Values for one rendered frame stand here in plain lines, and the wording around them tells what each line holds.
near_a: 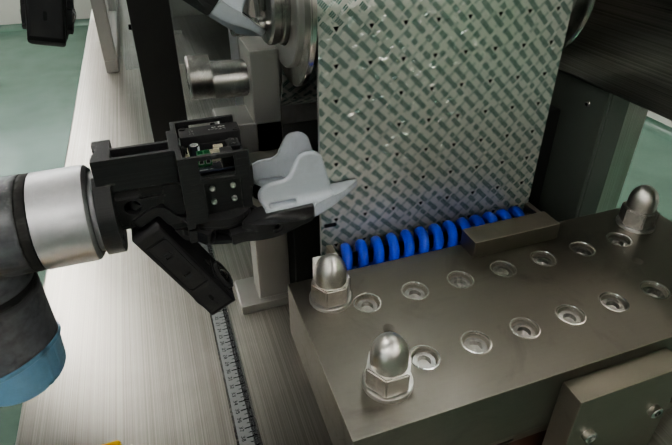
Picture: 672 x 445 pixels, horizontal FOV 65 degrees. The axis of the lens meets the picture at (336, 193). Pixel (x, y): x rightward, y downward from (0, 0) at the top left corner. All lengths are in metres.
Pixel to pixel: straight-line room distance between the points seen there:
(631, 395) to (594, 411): 0.03
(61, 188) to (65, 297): 0.32
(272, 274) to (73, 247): 0.26
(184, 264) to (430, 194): 0.24
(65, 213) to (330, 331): 0.21
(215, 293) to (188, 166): 0.13
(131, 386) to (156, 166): 0.26
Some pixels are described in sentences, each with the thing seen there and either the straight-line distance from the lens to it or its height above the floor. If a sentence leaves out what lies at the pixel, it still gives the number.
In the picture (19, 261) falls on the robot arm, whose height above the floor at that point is 1.10.
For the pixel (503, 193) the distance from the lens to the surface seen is 0.58.
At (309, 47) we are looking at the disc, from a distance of 0.41.
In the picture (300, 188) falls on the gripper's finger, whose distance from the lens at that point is 0.44.
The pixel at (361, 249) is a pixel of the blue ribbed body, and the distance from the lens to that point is 0.49.
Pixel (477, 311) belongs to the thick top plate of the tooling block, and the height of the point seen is 1.03.
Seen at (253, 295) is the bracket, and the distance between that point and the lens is 0.64.
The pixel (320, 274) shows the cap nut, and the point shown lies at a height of 1.06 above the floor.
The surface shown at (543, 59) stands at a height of 1.19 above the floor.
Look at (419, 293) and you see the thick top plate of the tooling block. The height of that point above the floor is 1.03.
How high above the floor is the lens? 1.34
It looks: 32 degrees down
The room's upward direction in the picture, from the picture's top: straight up
